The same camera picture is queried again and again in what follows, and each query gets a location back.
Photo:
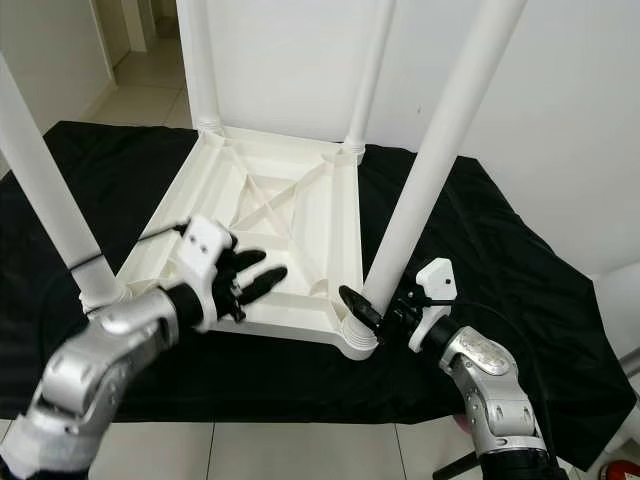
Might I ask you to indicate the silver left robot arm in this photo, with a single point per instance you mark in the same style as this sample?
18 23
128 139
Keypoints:
90 370

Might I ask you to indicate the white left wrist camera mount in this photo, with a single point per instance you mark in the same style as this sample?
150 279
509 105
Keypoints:
205 245

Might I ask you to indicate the black metal table leg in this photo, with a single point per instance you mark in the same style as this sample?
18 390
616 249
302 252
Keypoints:
458 466

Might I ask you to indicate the black table cloth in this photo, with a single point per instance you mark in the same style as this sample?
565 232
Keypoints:
530 230

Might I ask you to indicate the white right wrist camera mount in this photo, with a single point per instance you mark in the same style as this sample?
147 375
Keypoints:
438 280

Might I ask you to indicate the white rounded appliance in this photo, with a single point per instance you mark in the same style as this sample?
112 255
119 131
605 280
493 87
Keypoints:
622 320

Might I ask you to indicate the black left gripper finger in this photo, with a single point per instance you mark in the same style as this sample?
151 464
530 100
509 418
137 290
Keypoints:
267 283
250 261

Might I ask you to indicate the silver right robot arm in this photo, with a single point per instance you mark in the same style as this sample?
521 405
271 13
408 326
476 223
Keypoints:
490 375

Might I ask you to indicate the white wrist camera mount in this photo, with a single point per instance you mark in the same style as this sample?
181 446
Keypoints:
205 245
438 280

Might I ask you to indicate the white door frame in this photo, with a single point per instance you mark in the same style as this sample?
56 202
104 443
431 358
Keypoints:
132 20

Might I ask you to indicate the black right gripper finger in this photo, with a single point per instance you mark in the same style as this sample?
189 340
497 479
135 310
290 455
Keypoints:
362 309

